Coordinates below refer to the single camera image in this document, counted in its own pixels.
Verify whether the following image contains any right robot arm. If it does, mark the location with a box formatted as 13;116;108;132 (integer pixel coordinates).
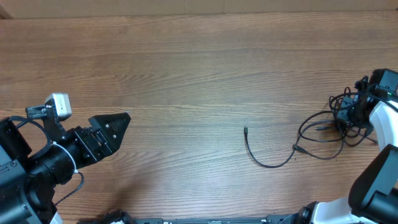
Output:
284;68;397;223

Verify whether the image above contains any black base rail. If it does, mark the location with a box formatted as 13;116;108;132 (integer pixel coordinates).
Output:
77;208;299;224

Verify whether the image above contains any black usb cable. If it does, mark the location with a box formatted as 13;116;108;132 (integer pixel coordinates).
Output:
243;93;379;169

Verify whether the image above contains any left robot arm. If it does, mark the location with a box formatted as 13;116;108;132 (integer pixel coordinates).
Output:
1;105;131;223

